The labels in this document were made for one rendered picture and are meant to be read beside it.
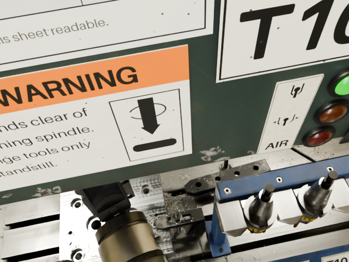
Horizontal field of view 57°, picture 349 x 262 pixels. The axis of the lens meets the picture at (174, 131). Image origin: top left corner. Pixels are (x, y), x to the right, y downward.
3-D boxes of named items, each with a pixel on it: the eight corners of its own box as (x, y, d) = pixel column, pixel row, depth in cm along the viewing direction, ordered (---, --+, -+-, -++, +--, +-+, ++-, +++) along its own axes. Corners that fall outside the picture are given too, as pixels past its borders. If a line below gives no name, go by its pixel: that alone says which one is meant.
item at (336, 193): (360, 210, 62) (362, 208, 62) (334, 215, 62) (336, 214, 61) (343, 178, 66) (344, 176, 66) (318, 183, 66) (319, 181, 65)
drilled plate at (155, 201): (174, 256, 85) (173, 251, 81) (65, 279, 84) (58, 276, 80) (160, 179, 98) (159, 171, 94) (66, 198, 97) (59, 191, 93)
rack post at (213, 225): (231, 253, 89) (243, 215, 64) (212, 257, 88) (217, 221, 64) (222, 219, 94) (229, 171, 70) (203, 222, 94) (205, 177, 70)
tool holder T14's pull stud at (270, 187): (270, 191, 57) (273, 182, 54) (272, 200, 56) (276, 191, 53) (260, 191, 57) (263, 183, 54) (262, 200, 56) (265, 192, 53)
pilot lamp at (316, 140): (329, 145, 27) (338, 130, 25) (304, 150, 27) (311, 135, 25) (326, 139, 27) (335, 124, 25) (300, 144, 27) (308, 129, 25)
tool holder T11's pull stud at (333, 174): (330, 179, 57) (337, 169, 54) (332, 187, 56) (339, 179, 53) (320, 179, 57) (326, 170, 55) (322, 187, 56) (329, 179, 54)
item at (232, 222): (251, 233, 61) (251, 232, 60) (223, 239, 61) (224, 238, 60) (239, 199, 65) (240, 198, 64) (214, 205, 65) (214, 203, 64)
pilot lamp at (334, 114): (343, 122, 24) (354, 104, 22) (315, 128, 24) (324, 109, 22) (339, 116, 25) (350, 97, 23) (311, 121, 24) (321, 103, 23)
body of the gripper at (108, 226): (80, 185, 53) (105, 254, 47) (63, 161, 45) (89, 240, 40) (123, 165, 54) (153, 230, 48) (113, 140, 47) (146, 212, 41)
